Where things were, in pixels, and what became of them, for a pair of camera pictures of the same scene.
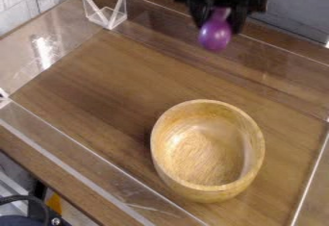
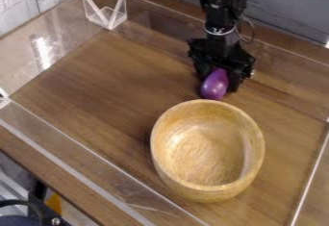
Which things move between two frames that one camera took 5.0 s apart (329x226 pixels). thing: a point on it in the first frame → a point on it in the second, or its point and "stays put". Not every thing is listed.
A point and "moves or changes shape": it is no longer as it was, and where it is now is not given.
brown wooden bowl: (207, 149) stays put
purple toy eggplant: (215, 32) moves or changes shape
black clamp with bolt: (36, 210) stays put
